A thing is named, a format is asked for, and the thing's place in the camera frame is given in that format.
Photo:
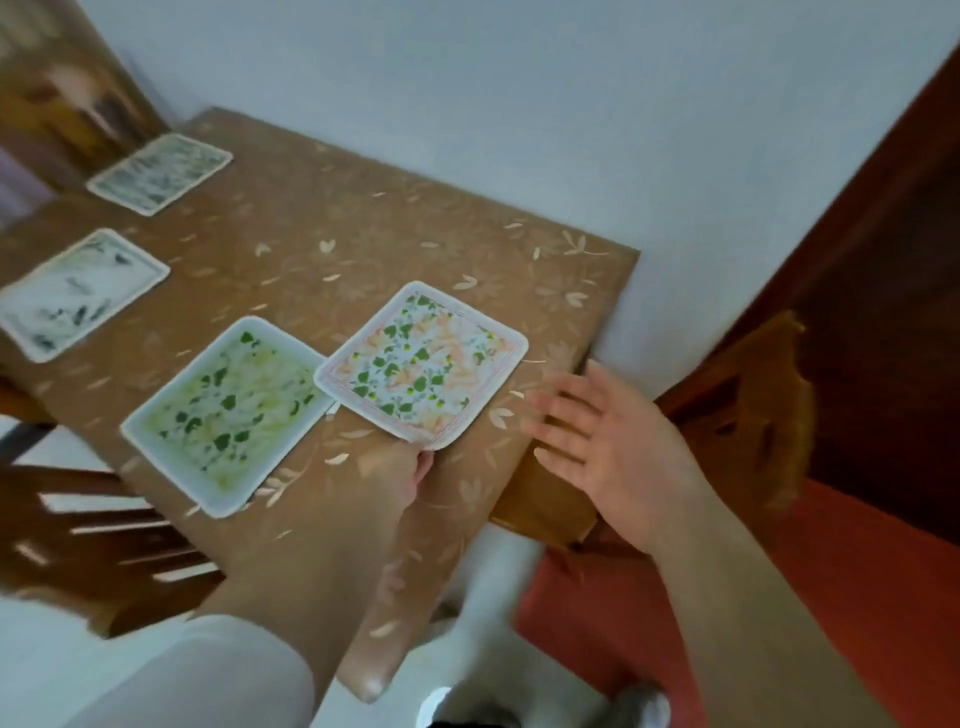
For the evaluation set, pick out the person's right hand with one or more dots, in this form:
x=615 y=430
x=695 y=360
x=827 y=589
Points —
x=626 y=457

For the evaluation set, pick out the person's left hand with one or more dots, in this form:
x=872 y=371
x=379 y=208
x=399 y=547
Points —
x=394 y=484

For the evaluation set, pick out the person's right thumb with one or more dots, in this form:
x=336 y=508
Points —
x=562 y=467

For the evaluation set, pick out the person's right little finger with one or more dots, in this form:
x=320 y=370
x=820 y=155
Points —
x=604 y=382

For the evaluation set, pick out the person's right middle finger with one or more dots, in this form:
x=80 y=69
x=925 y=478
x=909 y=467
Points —
x=561 y=411

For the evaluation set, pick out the person's left fingers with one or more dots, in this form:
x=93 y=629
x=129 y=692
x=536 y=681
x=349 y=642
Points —
x=424 y=469

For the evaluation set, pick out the orange green floral placemat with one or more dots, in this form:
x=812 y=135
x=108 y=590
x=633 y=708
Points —
x=424 y=364

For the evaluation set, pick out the person's right forearm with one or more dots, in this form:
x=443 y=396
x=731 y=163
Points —
x=750 y=622

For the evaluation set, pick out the person's left forearm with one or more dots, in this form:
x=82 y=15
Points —
x=300 y=577

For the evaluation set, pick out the wooden table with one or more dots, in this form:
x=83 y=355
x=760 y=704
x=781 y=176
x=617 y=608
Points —
x=544 y=502

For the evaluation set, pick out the green leaf print placemat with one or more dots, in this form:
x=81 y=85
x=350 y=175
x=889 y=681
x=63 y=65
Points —
x=229 y=416

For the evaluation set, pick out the brown leaf pattern tablecloth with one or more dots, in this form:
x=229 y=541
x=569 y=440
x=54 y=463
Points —
x=322 y=240

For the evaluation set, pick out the white shoe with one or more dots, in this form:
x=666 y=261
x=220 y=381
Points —
x=637 y=706

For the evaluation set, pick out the dark brown wooden door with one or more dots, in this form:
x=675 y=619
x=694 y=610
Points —
x=892 y=300

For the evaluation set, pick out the wooden slatted chair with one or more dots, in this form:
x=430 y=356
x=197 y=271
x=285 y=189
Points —
x=90 y=540

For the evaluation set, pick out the pale grey print placemat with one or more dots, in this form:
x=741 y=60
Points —
x=75 y=292

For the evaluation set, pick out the dark grey print placemat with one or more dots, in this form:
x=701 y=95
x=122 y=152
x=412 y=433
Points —
x=160 y=172

